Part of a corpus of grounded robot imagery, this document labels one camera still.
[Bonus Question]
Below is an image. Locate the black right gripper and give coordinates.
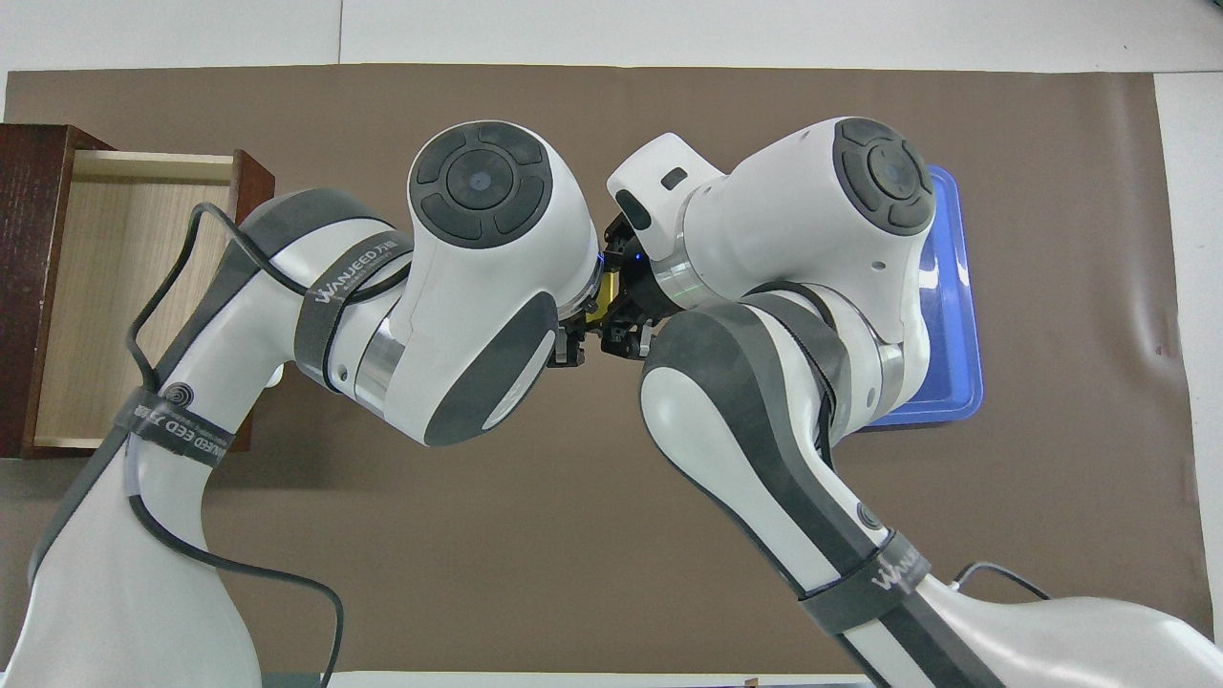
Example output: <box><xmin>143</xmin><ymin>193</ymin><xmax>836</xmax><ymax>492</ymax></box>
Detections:
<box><xmin>552</xmin><ymin>215</ymin><xmax>684</xmax><ymax>369</ymax></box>

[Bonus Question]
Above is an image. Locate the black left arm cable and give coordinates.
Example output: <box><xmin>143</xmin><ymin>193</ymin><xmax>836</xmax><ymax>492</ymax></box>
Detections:
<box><xmin>124</xmin><ymin>203</ymin><xmax>346</xmax><ymax>688</ymax></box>

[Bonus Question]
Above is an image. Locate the wooden drawer with dark panel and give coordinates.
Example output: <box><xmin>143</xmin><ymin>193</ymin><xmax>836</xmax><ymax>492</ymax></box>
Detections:
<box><xmin>24</xmin><ymin>148</ymin><xmax>276</xmax><ymax>453</ymax></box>

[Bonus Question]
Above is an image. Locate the blue plastic tray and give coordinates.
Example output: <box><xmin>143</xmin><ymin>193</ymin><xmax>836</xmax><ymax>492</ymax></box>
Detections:
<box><xmin>855</xmin><ymin>164</ymin><xmax>985</xmax><ymax>428</ymax></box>

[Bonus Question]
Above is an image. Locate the brown table mat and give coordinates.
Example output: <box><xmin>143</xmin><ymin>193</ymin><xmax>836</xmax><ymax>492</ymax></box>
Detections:
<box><xmin>0</xmin><ymin>64</ymin><xmax>1214</xmax><ymax>675</ymax></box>

